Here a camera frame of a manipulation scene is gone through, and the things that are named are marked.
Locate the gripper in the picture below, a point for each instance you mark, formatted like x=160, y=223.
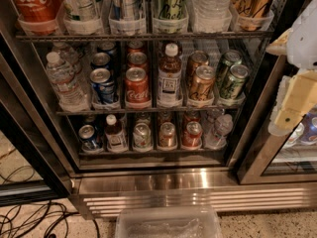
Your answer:
x=303, y=45

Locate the silver blue redbull can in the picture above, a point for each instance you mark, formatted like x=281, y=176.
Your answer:
x=128, y=17

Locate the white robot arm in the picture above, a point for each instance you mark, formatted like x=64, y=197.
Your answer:
x=302, y=41

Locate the green can front middle shelf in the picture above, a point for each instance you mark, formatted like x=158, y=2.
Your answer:
x=234, y=82

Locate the green can behind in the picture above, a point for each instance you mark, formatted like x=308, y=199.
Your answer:
x=227, y=59

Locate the gold can front middle shelf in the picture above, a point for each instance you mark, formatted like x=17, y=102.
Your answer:
x=200, y=91

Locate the gold can shelf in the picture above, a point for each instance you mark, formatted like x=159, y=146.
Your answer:
x=200, y=91
x=251, y=12

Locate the water bottle bottom shelf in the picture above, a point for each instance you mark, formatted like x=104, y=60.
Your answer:
x=216, y=138

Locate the gold can behind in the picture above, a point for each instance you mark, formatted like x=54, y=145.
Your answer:
x=196, y=59

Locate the gold can top shelf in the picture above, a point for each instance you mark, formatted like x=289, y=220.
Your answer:
x=251, y=12

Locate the red can bottom shelf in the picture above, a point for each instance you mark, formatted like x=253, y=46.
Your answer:
x=192, y=135

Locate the brown tea bottle middle shelf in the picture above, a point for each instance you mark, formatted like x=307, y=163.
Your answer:
x=169, y=76

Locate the brown tea bottle shelf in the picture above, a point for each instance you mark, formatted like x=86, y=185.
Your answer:
x=115, y=134
x=169, y=76

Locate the clear water bottle top shelf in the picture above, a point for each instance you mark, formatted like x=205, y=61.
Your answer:
x=211, y=16

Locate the bronze can bottom shelf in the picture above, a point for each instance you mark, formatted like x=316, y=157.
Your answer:
x=167, y=135

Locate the green lacroix can top shelf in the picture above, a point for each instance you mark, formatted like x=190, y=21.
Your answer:
x=169, y=15

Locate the red coca-cola can front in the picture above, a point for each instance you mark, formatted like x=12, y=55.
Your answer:
x=137, y=91

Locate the silver can bottom shelf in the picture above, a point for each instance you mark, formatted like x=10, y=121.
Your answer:
x=142, y=137

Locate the red coca-cola can behind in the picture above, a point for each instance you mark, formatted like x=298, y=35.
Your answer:
x=137, y=59

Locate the stainless steel fridge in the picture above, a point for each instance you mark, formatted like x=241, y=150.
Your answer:
x=253, y=171

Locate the brown tea bottle bottom shelf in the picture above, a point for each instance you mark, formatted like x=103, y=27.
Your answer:
x=115, y=134

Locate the blue pepsi can front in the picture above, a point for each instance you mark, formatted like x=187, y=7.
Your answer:
x=104, y=85

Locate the blue pepsi can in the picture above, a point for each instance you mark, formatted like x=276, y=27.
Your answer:
x=104, y=85
x=100, y=60

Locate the blue pepsi can behind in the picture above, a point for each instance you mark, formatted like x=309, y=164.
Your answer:
x=100, y=60

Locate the blue can bottom shelf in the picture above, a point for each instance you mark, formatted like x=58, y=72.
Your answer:
x=89, y=138

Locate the water bottle middle shelf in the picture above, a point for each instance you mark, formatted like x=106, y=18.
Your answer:
x=63, y=79

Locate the silver green can top shelf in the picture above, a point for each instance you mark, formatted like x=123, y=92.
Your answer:
x=83, y=17

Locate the clear plastic bin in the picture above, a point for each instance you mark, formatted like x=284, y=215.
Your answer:
x=169, y=222

